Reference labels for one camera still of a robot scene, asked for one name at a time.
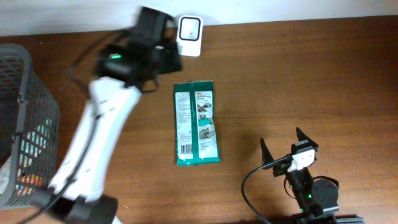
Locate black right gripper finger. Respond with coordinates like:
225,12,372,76
295,127,313,142
260,138,274,165

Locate grey plastic mesh basket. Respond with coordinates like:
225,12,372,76
1,44,60,210

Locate white barcode scanner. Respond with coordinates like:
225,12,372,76
177,15,203,57

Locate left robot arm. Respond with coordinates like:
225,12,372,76
32,7,182,223

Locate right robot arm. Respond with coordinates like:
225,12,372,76
260,128,364,224

